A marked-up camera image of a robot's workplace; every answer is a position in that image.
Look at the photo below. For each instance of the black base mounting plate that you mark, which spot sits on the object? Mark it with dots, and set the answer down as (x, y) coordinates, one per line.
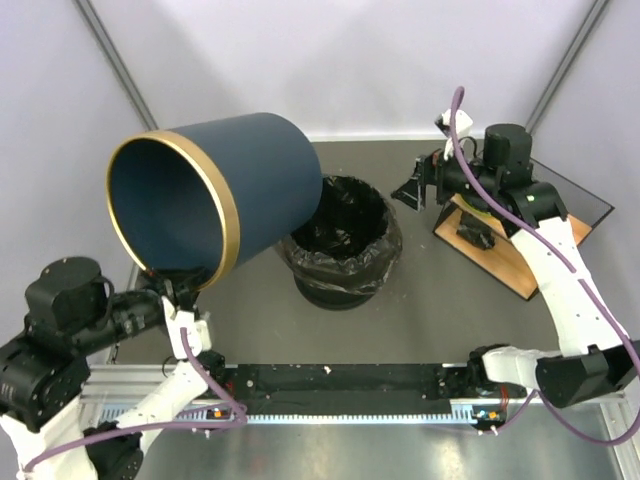
(345, 403)

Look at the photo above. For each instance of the black bin liner bucket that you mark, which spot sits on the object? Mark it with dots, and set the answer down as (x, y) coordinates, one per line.
(337, 293)

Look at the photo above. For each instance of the wooden shelf with glass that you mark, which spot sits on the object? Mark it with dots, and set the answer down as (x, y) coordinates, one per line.
(586, 212)

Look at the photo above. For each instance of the grey slotted cable duct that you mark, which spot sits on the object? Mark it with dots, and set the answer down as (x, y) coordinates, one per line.
(457, 414)

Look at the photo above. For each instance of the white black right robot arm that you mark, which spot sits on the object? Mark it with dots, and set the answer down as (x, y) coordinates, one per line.
(595, 356)

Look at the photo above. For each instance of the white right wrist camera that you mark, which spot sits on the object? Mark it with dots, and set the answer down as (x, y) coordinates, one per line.
(461, 124)

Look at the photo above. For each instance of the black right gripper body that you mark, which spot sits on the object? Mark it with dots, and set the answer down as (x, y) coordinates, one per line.
(450, 177)

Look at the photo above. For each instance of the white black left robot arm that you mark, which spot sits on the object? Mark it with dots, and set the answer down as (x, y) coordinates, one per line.
(74, 311)

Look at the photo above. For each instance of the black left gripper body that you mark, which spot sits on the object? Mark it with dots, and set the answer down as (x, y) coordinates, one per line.
(160, 280)

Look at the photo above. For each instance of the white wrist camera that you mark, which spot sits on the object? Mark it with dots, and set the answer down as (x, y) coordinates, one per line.
(187, 330)
(461, 124)

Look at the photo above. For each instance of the black trash bag roll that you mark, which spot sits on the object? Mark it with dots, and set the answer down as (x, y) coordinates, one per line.
(475, 232)

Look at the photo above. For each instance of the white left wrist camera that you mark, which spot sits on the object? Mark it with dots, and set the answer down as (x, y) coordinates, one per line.
(187, 330)

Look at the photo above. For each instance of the dark blue gold-rimmed trash bin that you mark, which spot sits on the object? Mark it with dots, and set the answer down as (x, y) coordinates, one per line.
(207, 197)

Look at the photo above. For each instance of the aluminium frame rail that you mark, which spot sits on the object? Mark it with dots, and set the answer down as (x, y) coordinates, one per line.
(246, 381)

